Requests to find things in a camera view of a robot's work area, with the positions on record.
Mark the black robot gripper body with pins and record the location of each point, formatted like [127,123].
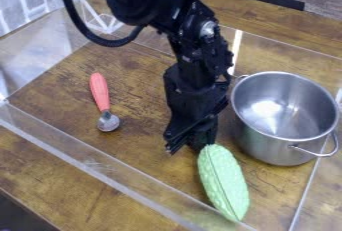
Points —
[193,105]

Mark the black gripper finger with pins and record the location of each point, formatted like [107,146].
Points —
[205,133]
[181,135]

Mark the green bitter gourd toy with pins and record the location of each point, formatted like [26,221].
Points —
[223,181]

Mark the silver metal pot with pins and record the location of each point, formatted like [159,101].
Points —
[286,116]

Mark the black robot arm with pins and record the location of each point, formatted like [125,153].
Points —
[197,80]

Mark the orange handled metal scoop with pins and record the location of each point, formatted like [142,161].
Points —
[109,121]

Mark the clear acrylic enclosure walls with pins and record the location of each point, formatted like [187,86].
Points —
[113,181]

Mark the clear acrylic triangular bracket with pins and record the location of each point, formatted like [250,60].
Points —
[98,17]

